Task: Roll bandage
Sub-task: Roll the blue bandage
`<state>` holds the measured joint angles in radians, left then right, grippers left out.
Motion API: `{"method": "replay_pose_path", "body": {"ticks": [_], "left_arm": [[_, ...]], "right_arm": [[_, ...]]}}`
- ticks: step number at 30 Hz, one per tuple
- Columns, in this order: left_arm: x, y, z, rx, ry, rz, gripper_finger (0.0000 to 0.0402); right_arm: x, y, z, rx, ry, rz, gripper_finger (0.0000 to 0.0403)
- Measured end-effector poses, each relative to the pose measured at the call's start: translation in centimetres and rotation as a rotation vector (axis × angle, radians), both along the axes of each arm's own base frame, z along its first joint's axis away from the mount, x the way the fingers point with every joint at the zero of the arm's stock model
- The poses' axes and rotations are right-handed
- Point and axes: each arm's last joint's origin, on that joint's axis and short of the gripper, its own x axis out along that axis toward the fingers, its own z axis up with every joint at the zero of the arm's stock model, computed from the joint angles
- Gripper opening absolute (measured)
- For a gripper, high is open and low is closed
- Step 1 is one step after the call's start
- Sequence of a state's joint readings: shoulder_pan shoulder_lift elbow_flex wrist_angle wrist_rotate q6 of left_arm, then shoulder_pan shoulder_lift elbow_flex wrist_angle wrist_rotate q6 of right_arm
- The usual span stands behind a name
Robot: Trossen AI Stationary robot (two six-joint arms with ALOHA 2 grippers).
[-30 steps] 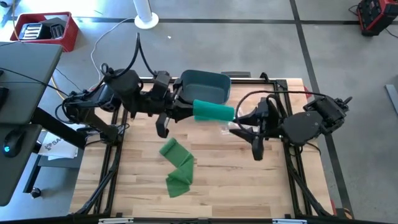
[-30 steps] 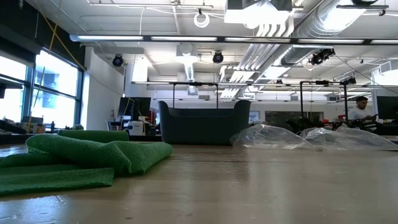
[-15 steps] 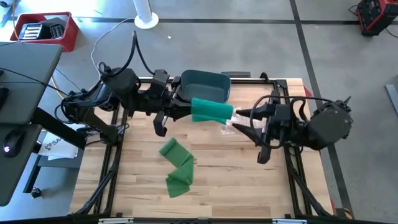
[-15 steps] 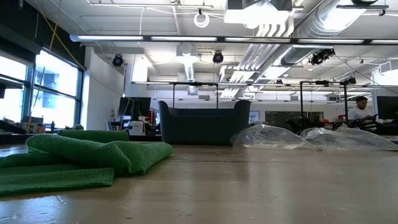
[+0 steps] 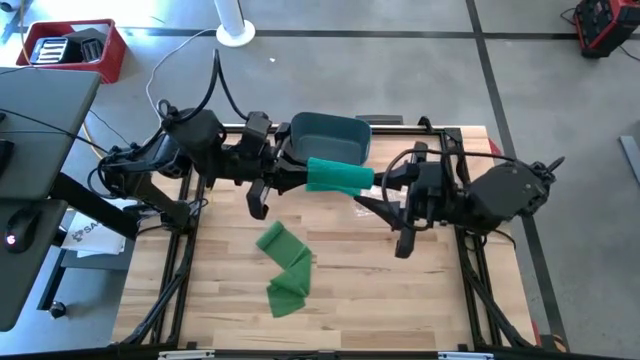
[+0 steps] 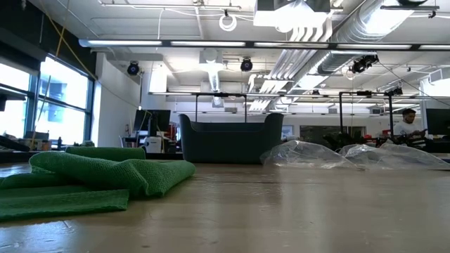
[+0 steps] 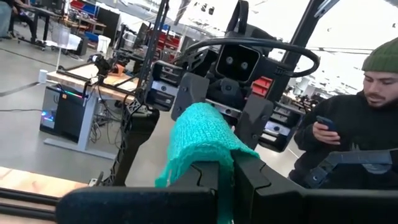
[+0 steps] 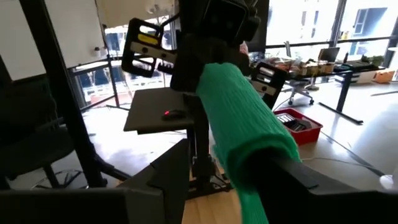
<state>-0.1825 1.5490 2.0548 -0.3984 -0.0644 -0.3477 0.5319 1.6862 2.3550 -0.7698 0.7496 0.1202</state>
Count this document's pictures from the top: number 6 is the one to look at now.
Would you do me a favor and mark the clear plastic bag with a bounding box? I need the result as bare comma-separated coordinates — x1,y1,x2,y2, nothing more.
259,139,360,171
338,142,450,171

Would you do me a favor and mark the green elastic bandage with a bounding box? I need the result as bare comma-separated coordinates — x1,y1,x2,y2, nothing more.
0,146,197,223

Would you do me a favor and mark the dark teal plastic bin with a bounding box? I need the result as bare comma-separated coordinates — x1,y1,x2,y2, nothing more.
178,112,285,165

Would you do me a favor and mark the black monitor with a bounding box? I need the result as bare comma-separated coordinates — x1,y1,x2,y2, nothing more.
133,109,172,133
425,108,450,136

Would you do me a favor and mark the long ceiling light bar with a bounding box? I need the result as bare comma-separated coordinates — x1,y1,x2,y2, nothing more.
78,38,450,51

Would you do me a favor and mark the large window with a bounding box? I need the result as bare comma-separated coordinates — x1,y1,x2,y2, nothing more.
0,56,95,147

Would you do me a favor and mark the person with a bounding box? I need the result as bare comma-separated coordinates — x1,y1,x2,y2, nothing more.
392,108,429,141

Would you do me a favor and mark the white cable coil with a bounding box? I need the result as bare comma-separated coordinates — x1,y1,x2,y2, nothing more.
218,9,238,32

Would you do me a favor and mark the tall black rig frame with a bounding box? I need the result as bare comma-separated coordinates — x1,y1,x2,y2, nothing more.
338,89,395,141

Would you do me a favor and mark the black ceiling camera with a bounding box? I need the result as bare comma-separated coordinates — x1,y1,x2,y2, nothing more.
349,54,380,74

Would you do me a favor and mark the silver ventilation duct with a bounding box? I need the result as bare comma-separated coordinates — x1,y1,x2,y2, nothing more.
252,0,418,112

